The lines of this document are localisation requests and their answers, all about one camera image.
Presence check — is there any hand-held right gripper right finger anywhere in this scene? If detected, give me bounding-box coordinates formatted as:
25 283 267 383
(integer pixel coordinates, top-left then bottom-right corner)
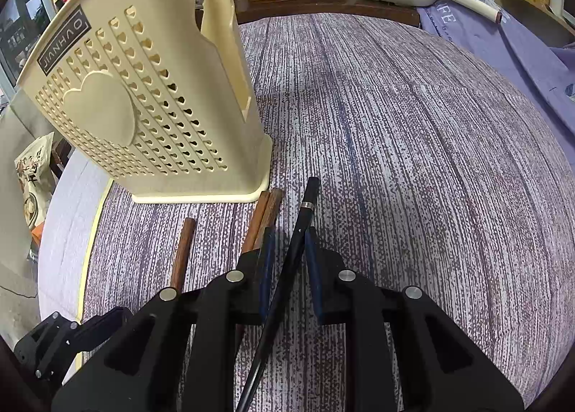
304 227 526 412

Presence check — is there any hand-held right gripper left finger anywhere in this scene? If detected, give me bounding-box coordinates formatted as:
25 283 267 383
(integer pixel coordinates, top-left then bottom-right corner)
50 227 276 412

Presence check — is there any pale lilac tablecloth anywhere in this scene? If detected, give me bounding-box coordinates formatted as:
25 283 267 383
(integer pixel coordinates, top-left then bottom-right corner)
38 151 113 323

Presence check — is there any purple floral blanket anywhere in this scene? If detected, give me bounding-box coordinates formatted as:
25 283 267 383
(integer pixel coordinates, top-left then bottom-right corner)
418 0 575 147

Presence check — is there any purple striped tablecloth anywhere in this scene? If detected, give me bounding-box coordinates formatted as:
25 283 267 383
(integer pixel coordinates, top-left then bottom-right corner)
81 12 575 412

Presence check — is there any light wooden cabinet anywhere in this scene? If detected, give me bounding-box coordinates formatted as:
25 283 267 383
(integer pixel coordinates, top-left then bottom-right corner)
494 0 575 50

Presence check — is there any sliding window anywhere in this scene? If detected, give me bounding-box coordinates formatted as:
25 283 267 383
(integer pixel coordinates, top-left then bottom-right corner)
0 0 59 89

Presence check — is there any black chopstick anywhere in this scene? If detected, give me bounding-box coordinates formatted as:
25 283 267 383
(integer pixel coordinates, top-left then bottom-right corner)
234 177 321 412

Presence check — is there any cream plastic utensil holder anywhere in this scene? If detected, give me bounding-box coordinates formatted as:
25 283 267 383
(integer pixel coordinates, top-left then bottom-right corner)
15 0 273 205

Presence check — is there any dark wooden counter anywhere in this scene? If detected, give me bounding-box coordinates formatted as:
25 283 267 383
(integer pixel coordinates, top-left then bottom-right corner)
231 0 420 28

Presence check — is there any printed snack bag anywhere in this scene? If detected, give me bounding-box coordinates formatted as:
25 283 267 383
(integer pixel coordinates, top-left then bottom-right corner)
13 132 55 244

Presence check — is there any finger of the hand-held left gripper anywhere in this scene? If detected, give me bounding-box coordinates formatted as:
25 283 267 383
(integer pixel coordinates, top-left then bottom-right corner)
13 306 134 379

